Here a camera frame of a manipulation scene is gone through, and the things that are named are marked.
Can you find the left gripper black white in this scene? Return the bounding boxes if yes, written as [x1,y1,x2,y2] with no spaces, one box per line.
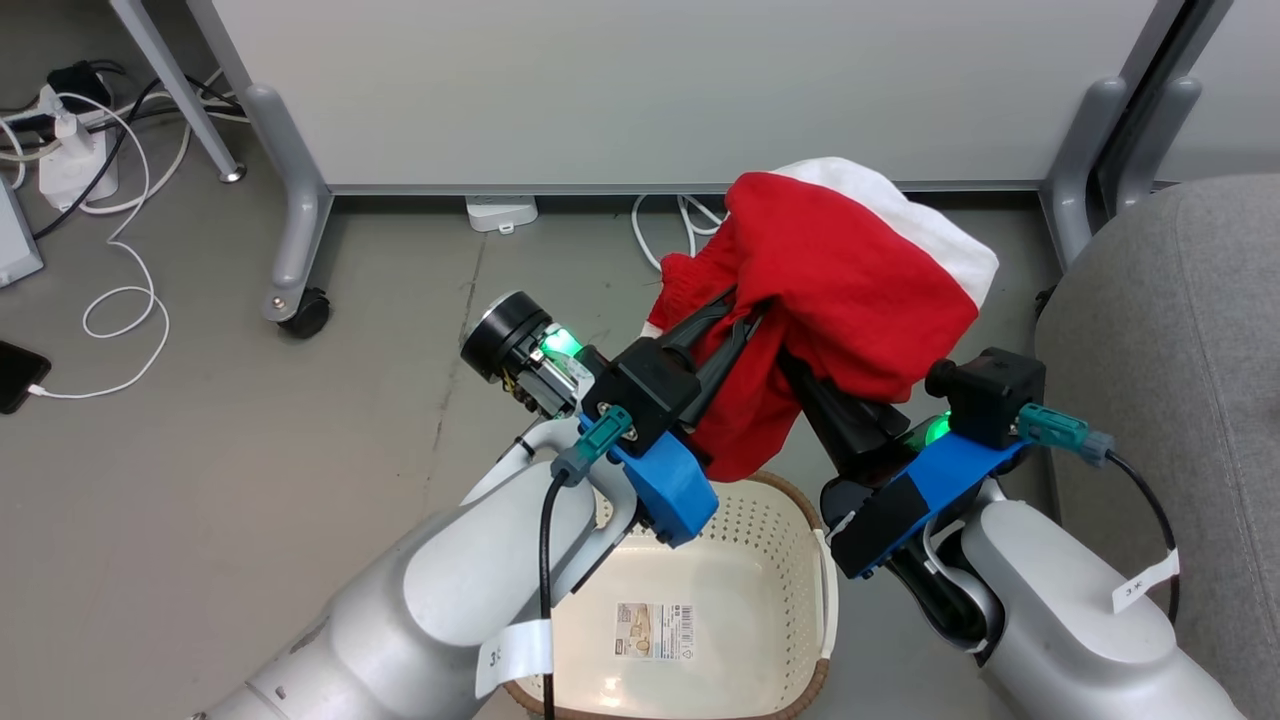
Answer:
[460,285,770,424]

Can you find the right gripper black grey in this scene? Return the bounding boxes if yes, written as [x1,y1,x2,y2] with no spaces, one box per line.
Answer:
[777,349,951,517]

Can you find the red and white garment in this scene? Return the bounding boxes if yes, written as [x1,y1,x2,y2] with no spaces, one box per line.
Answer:
[640,157,1001,484]

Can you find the grey fabric sofa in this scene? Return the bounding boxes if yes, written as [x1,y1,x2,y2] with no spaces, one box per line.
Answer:
[1035,172,1280,720]

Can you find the beige plastic laundry basket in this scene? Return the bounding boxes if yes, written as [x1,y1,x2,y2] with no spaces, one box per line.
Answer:
[500,470,839,720]

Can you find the small white adapter box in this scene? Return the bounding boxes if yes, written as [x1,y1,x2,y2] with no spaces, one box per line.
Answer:
[465,195,539,234]

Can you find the large white partition panel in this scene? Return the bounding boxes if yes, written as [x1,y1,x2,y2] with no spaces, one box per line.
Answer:
[185,0,1191,196]

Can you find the basket label sticker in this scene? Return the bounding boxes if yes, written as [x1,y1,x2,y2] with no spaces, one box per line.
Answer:
[614,600,696,661]

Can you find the black caster wheel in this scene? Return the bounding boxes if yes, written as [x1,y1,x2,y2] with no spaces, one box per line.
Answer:
[278,288,332,339]

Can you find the grey partition foot with caster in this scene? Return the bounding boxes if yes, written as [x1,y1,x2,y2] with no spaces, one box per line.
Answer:
[243,83,334,323]

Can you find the narrow white partition panel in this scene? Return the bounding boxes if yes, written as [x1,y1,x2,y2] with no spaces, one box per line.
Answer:
[1150,0,1280,186]

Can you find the grey metal table leg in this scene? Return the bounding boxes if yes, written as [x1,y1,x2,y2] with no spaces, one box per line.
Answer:
[108,0,247,184]

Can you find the white power strip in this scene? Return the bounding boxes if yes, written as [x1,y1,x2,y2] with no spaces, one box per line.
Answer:
[38,85,121,213]

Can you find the black plug adapter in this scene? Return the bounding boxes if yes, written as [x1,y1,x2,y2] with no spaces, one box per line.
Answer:
[45,60,113,111]

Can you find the black smartphone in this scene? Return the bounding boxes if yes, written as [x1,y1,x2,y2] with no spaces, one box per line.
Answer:
[0,338,53,416]

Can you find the right blue camera mount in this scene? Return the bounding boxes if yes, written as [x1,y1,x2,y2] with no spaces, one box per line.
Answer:
[828,430,1033,581]

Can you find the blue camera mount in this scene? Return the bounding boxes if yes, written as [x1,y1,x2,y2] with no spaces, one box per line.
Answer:
[578,415,719,549]
[828,430,1033,581]

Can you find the looped white cable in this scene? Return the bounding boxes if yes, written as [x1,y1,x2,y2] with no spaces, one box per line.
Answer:
[632,193,731,273]

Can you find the left teal cable connector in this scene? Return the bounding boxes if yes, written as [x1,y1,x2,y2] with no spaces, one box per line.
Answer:
[550,405,636,488]

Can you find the teal cable connector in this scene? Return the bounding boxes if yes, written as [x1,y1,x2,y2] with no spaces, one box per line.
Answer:
[1015,402,1114,469]
[550,405,636,488]

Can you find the left blue camera mount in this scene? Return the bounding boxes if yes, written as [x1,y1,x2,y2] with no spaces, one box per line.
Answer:
[578,415,719,549]

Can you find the right teal cable connector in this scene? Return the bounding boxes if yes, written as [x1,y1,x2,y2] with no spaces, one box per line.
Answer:
[1015,402,1114,469]

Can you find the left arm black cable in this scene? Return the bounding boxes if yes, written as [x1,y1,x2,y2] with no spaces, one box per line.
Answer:
[538,470,561,720]

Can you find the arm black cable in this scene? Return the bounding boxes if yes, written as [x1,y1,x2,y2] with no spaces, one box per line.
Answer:
[538,470,561,720]
[1105,450,1181,626]

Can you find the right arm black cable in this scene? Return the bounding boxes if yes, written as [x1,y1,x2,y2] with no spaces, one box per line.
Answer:
[1105,450,1181,626]

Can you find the thin white charging cable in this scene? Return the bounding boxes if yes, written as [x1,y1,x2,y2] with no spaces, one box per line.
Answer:
[28,93,171,401]

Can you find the thick white cable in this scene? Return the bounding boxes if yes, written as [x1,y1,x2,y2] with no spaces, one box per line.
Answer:
[75,70,251,216]

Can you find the black floor cables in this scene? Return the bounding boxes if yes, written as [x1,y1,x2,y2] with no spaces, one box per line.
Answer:
[30,75,246,241]

